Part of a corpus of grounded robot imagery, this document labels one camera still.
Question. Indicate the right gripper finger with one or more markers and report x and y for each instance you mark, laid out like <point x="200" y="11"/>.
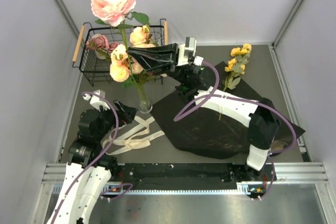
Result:
<point x="165" y="53"/>
<point x="157" y="67"/>

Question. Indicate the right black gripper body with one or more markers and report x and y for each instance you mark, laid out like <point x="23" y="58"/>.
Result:
<point x="182" y="76"/>

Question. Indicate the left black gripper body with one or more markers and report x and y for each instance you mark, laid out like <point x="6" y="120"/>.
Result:
<point x="109" y="119"/>

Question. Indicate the clear glass vase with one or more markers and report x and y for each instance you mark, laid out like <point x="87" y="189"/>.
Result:
<point x="145" y="106"/>

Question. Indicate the peach peony flower stem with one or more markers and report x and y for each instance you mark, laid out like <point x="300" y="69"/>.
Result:
<point x="124" y="68"/>

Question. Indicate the cream ribbon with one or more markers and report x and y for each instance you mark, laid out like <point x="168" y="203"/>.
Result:
<point x="136" y="138"/>

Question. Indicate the black wrapping paper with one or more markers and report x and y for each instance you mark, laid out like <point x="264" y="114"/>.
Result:
<point x="205" y="135"/>

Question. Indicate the pink rose stem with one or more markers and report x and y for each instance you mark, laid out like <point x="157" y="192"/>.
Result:
<point x="111" y="47"/>

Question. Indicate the large pink peony stem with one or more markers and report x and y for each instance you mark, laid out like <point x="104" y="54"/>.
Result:
<point x="115" y="3"/>

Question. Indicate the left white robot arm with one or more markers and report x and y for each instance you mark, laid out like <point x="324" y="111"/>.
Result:
<point x="88" y="168"/>

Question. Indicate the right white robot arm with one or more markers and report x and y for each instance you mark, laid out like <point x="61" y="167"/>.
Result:
<point x="260" y="118"/>

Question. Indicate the beige paper cup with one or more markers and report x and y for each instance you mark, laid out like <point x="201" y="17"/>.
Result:
<point x="100" y="44"/>

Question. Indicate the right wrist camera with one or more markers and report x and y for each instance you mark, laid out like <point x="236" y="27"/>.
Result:
<point x="187" y="53"/>

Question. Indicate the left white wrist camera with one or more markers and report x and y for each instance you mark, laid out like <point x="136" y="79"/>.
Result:
<point x="96" y="102"/>

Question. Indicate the black wire basket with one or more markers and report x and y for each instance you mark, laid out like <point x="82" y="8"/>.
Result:
<point x="95" y="70"/>

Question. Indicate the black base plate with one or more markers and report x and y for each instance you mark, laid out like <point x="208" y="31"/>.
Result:
<point x="228" y="172"/>

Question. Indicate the grey cable duct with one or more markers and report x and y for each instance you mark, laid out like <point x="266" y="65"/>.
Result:
<point x="111" y="190"/>

